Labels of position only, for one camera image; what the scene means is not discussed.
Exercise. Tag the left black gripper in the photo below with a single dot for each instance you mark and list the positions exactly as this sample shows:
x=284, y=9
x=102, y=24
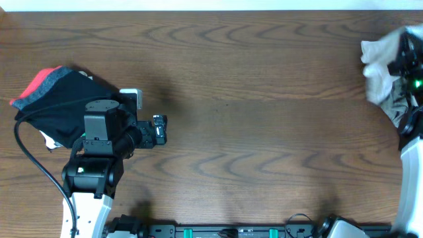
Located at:
x=145, y=134

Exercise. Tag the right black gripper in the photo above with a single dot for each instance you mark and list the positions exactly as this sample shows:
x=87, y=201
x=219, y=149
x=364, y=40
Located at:
x=407, y=58

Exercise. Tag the white printed t-shirt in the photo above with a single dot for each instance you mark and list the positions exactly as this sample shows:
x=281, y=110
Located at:
x=376, y=55

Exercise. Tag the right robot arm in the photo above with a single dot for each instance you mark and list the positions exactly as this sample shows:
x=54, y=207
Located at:
x=408, y=222

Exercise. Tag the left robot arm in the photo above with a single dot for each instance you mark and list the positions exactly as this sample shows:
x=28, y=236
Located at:
x=112, y=133

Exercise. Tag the grey garment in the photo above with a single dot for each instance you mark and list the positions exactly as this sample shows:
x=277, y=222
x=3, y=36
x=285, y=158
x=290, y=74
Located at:
x=395, y=105

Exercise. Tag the black folded garment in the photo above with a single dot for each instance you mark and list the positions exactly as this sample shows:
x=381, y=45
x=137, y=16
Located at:
x=57, y=106

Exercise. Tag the white green folded garment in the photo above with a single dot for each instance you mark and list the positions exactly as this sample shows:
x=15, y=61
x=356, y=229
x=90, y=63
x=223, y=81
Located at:
x=51, y=144

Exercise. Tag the red folded garment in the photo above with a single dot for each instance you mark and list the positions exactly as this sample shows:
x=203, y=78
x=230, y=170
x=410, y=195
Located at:
x=36, y=82

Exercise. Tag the black mounting rail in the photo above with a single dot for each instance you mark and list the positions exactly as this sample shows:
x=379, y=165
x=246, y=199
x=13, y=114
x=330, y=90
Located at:
x=126, y=226

